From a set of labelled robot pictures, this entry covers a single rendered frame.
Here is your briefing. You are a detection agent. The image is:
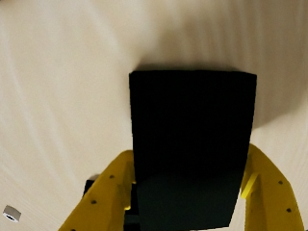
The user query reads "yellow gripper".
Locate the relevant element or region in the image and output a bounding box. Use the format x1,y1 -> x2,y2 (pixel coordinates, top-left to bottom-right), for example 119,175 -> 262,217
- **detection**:
58,143 -> 305,231

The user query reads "black open box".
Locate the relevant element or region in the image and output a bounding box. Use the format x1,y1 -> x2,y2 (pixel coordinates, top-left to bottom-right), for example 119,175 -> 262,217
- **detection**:
83,180 -> 140,231

